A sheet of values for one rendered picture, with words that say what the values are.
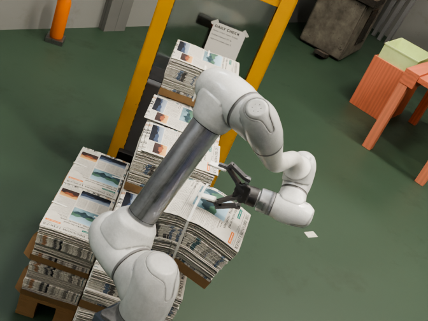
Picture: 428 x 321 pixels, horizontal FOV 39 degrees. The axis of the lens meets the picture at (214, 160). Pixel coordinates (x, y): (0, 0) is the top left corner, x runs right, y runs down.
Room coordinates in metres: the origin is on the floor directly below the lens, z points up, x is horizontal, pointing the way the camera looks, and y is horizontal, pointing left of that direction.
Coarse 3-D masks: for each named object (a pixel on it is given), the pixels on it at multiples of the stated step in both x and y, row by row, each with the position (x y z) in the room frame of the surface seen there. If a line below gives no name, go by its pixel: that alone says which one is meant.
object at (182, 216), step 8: (200, 184) 2.03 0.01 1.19; (192, 192) 1.95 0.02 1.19; (208, 192) 1.99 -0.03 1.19; (192, 200) 1.90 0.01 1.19; (200, 200) 1.92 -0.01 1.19; (184, 208) 1.83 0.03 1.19; (200, 208) 1.87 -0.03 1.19; (184, 216) 1.78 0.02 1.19; (192, 216) 1.80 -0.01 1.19; (200, 216) 1.82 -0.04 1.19; (176, 224) 1.77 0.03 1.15; (184, 224) 1.77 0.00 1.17; (192, 224) 1.77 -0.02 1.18; (176, 232) 1.77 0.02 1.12; (192, 232) 1.77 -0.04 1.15; (176, 240) 1.77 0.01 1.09; (184, 240) 1.77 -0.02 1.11; (184, 248) 1.76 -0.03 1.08; (176, 256) 1.76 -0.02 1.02
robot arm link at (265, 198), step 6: (264, 192) 1.88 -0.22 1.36; (270, 192) 1.90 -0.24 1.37; (258, 198) 1.87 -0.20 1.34; (264, 198) 1.87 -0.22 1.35; (270, 198) 1.87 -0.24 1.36; (258, 204) 1.86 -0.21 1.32; (264, 204) 1.85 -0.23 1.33; (270, 204) 1.86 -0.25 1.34; (258, 210) 1.86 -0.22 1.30; (264, 210) 1.85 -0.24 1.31
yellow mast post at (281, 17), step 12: (288, 0) 3.48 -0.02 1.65; (276, 12) 3.47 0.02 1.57; (288, 12) 3.48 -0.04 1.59; (276, 24) 3.48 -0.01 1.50; (264, 36) 3.55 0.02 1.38; (276, 36) 3.48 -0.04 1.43; (264, 48) 3.48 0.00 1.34; (264, 60) 3.48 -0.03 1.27; (252, 72) 3.48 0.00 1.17; (264, 72) 3.49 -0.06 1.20; (252, 84) 3.48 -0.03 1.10; (228, 132) 3.48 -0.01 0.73; (228, 144) 3.48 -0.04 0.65
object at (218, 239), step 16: (208, 208) 1.89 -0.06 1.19; (240, 208) 2.03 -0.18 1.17; (208, 224) 1.80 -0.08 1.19; (224, 224) 1.86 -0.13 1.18; (240, 224) 1.92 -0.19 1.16; (192, 240) 1.77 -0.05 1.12; (208, 240) 1.77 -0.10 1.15; (224, 240) 1.77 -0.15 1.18; (240, 240) 1.83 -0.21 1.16; (192, 256) 1.76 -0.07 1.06; (208, 256) 1.76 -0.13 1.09; (224, 256) 1.76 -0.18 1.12; (208, 272) 1.75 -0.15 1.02
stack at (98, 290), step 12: (120, 192) 2.33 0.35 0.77; (132, 192) 2.30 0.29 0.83; (120, 204) 2.17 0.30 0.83; (96, 264) 1.76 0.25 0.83; (96, 276) 1.74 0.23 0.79; (108, 276) 1.74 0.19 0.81; (180, 276) 1.89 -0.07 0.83; (96, 288) 1.74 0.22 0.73; (108, 288) 1.75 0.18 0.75; (180, 288) 1.83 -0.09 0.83; (84, 300) 1.74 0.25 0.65; (96, 300) 1.74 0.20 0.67; (108, 300) 1.75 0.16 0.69; (180, 300) 1.78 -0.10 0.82; (84, 312) 1.74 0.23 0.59
